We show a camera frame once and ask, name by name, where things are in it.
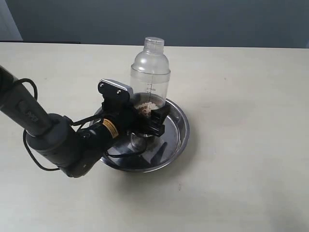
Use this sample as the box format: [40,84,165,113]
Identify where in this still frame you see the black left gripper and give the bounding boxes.
[102,93,169,137]

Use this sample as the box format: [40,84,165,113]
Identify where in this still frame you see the clear plastic shaker bottle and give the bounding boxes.
[130,36,171,150]

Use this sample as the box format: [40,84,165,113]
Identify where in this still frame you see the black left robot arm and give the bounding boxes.
[0,68,170,178]

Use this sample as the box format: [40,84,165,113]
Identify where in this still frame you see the brown pellet food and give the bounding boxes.
[136,101,159,118]

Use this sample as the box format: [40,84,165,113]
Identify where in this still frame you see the round stainless steel plate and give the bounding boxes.
[101,99,190,173]

